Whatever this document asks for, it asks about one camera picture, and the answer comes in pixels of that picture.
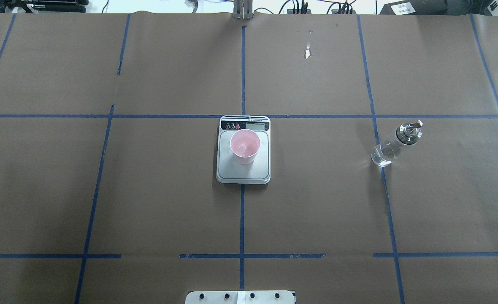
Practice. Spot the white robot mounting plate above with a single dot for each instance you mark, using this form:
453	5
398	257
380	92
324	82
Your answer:
241	297

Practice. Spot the silver kitchen scale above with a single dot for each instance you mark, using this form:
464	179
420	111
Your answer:
229	170

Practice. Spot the aluminium frame post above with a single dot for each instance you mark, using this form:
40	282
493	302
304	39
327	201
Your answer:
243	9

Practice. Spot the glass sauce bottle metal spout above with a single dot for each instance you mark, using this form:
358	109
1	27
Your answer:
389	150

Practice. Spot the pink plastic cup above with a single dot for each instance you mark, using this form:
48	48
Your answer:
244	144

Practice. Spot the black box white label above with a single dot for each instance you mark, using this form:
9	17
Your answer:
432	7

